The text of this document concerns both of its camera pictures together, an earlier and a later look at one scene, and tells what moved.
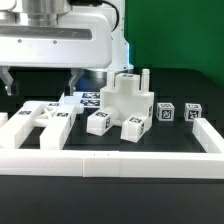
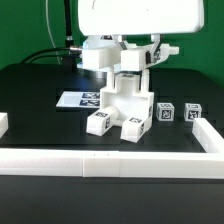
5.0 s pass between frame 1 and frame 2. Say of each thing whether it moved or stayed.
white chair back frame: moved
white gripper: moved
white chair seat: stayed
